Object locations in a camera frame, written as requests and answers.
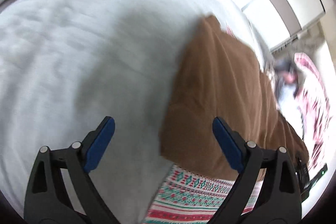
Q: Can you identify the brown coat with fur collar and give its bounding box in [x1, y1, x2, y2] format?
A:
[160, 16, 309, 181]

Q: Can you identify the pink velvet quilt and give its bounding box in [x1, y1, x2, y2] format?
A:
[273, 52, 333, 172]

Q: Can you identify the patterned knit blanket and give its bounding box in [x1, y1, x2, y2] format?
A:
[141, 163, 266, 224]

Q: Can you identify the grey bed sheet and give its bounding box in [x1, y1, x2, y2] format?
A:
[1, 0, 264, 223]

